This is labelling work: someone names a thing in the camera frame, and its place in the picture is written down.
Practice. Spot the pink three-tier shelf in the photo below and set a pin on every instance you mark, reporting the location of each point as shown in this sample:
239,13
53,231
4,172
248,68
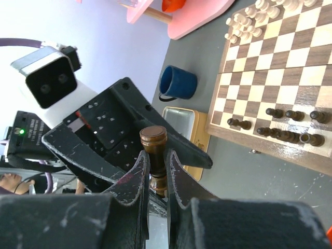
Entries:
190,17

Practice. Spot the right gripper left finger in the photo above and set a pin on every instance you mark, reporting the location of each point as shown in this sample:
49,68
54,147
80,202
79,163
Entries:
117,218

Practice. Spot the square metal tin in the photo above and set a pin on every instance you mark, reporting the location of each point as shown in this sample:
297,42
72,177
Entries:
190,124

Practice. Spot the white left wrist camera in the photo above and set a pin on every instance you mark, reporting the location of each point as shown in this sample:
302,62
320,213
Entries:
46,79

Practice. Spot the white king chess piece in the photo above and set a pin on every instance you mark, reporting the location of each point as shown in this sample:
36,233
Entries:
290,5

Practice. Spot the dark chess piece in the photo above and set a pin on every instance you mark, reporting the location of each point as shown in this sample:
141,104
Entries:
295,115
315,140
266,131
154,140
244,124
320,116
275,113

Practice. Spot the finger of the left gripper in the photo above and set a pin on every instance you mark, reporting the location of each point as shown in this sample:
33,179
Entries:
80,159
144,115

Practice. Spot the wooden chess board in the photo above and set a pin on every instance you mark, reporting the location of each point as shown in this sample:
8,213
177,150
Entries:
274,58

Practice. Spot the orange bowl under shelf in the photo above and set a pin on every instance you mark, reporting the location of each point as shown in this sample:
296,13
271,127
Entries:
170,6

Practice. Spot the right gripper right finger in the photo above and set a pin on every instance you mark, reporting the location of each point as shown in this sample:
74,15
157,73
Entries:
199,219

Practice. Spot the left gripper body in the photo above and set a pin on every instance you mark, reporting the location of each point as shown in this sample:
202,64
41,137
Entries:
103,125

